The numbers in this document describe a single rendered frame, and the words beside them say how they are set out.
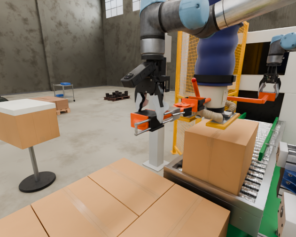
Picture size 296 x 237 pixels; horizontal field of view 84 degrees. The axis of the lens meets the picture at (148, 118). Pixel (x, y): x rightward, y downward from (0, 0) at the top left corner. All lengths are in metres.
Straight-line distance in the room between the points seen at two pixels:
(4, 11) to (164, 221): 12.46
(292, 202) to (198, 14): 0.60
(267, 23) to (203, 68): 9.36
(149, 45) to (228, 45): 0.56
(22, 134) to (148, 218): 1.46
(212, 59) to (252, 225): 1.01
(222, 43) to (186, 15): 0.53
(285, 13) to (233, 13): 9.76
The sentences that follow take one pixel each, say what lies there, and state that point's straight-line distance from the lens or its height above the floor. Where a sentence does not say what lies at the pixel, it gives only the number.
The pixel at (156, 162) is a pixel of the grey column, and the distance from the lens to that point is 2.49.
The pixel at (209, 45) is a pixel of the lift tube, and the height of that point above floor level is 1.50.
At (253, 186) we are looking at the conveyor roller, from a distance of 1.56.
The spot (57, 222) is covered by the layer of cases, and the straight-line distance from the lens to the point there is 1.23.
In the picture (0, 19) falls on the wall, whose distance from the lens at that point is 12.58.
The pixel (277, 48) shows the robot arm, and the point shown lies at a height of 1.50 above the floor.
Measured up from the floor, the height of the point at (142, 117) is 1.23.
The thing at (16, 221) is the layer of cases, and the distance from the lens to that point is 1.35.
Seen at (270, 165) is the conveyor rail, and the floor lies 0.60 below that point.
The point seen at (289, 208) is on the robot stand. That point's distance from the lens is 0.68.
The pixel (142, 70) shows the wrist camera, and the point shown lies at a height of 1.38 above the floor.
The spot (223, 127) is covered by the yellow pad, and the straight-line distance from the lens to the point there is 0.92.
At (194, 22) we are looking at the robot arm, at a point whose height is 1.49.
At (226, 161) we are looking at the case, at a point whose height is 0.81.
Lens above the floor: 1.38
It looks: 16 degrees down
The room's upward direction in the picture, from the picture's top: straight up
